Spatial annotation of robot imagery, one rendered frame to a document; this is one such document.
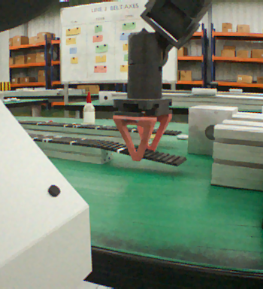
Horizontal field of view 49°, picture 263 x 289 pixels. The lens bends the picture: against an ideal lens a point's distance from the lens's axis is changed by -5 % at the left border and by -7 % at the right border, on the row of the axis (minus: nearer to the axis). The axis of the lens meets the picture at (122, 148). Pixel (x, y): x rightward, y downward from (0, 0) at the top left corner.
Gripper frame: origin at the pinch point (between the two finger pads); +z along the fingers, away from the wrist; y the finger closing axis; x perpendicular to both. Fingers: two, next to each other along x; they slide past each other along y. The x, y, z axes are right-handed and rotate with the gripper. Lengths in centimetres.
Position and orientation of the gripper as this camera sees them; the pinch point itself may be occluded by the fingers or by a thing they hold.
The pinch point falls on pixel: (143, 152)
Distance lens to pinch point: 51.6
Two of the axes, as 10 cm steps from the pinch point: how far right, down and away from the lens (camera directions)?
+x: -8.8, -1.1, 4.6
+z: -0.1, 9.8, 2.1
